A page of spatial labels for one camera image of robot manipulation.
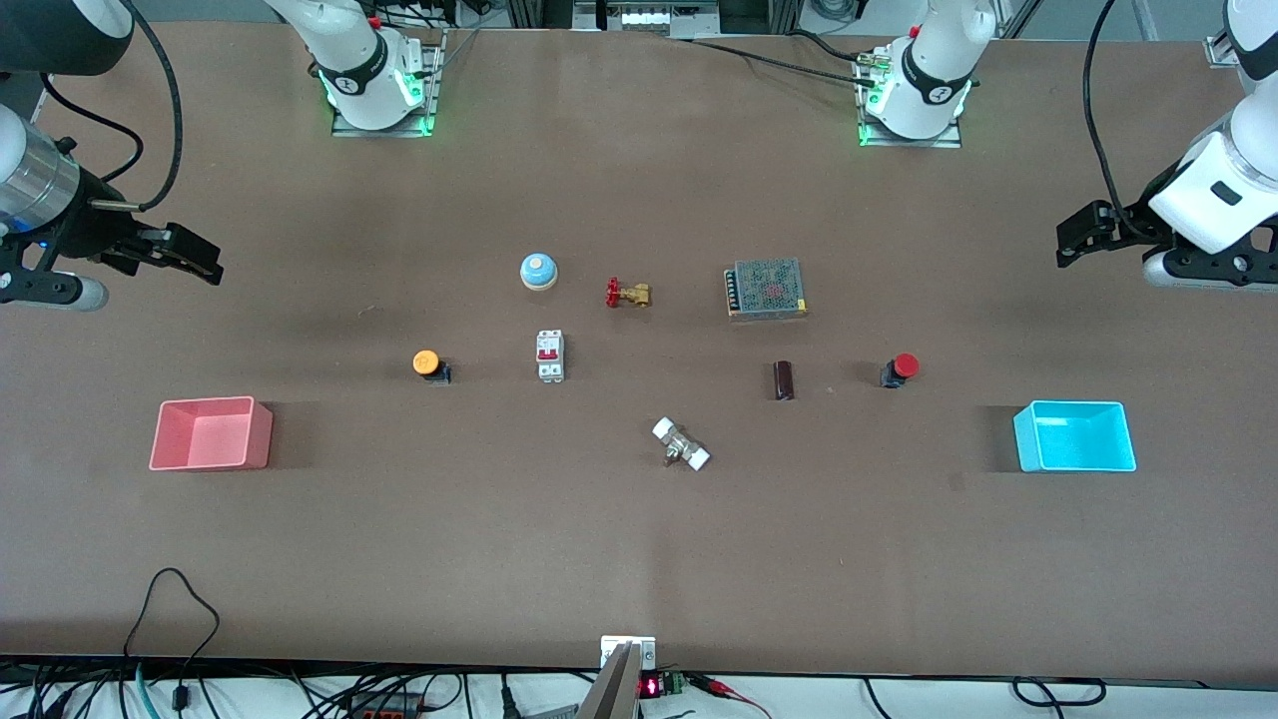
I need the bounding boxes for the white table edge bracket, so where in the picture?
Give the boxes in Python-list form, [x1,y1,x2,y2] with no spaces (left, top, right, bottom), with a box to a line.
[600,635,658,671]

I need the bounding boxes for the black looped table cable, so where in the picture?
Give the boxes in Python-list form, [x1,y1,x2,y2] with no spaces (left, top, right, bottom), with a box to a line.
[123,568,222,712]

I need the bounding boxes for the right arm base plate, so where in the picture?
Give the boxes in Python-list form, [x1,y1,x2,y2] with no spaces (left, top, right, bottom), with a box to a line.
[331,28,445,139]

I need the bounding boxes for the black coiled floor cable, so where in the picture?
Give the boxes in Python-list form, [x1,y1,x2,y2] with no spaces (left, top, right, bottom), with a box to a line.
[1011,676,1108,709]

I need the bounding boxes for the red alligator clip lead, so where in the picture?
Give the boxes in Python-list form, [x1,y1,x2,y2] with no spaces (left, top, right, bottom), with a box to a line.
[695,676,772,719]

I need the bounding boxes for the pink plastic box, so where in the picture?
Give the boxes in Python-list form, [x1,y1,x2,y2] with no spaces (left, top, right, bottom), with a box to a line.
[149,396,275,472]

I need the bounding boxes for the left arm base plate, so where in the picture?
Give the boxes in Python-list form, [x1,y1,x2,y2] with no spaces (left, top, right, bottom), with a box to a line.
[856,48,965,150]

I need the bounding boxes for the aluminium frame profile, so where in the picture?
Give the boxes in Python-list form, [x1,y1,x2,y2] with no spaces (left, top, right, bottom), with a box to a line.
[1202,32,1251,70]

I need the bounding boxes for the cyan plastic box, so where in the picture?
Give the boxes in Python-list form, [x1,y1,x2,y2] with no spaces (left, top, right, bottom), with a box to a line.
[1012,400,1138,473]

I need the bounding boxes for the metal mesh power supply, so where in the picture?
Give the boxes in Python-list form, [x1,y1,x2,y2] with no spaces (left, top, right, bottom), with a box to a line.
[724,258,809,322]

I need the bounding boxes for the white electronics unit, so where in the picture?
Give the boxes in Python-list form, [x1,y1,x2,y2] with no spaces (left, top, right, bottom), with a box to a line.
[573,0,722,40]

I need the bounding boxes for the black cable to arm base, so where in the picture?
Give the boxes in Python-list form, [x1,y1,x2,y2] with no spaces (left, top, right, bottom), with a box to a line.
[684,28,882,81]

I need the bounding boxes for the metal fitting white caps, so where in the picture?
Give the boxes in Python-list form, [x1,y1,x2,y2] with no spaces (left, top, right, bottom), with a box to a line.
[651,416,712,472]

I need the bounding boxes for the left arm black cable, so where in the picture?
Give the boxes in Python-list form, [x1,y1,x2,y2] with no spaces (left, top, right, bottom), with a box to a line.
[1082,0,1149,241]

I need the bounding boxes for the grey camera support bar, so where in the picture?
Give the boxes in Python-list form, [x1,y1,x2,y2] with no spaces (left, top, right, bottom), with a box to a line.
[576,643,641,719]

